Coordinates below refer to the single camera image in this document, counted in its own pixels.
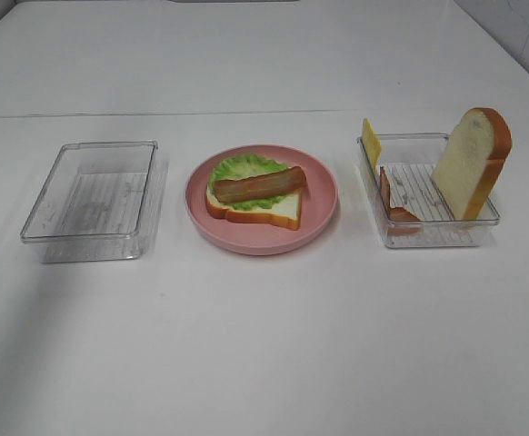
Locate left clear plastic tray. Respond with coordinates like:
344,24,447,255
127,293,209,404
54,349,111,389
20,141,164,263

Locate right clear plastic tray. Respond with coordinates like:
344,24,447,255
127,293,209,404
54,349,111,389
356,133,500,249

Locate yellow cheese slice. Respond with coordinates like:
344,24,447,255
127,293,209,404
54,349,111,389
361,118,382,174

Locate green lettuce leaf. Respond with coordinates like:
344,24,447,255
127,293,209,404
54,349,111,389
206,154,289,212

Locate pink ham slice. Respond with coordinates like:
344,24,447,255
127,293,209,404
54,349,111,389
380,166,420,236

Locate clear plastic tray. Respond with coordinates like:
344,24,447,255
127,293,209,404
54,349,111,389
20,141,164,263
356,133,500,249

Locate brown bacon strip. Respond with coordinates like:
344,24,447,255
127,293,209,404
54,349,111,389
214,166,307,203

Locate bread slice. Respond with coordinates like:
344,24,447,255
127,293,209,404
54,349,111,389
432,107,513,221
205,188,303,230

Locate pink round plate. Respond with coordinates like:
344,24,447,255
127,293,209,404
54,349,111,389
185,144,338,255

